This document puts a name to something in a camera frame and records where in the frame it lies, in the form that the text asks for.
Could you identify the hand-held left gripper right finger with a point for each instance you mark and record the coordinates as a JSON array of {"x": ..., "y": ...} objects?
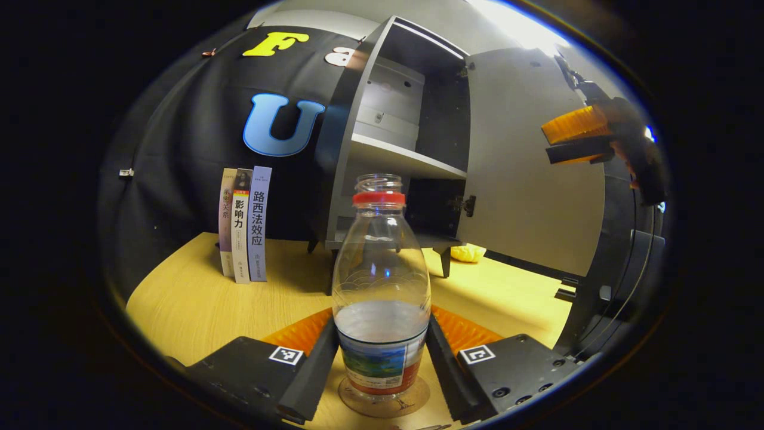
[{"x": 450, "y": 370}]

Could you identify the beige cabinet door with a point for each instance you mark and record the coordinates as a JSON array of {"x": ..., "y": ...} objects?
[{"x": 525, "y": 197}]

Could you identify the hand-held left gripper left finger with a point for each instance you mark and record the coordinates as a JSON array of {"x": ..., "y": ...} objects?
[{"x": 313, "y": 370}]

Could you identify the black backdrop cloth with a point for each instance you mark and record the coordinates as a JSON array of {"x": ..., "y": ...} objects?
[{"x": 179, "y": 149}]

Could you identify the silver backdrop clip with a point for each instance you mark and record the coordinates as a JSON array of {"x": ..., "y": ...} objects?
[{"x": 126, "y": 173}]

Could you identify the pale yellow round object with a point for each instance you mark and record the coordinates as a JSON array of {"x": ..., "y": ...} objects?
[{"x": 468, "y": 253}]

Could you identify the white spine book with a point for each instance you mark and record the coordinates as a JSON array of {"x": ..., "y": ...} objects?
[{"x": 240, "y": 239}]

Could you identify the lavender spine book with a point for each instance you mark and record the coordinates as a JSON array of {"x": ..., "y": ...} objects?
[{"x": 258, "y": 227}]

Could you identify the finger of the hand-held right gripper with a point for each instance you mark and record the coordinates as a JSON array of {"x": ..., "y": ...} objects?
[
  {"x": 576, "y": 124},
  {"x": 579, "y": 150}
]

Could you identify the round brown coaster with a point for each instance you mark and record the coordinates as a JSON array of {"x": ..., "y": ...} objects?
[{"x": 370, "y": 409}]

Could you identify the dark grey cabinet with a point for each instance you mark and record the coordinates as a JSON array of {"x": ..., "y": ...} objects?
[{"x": 343, "y": 131}]

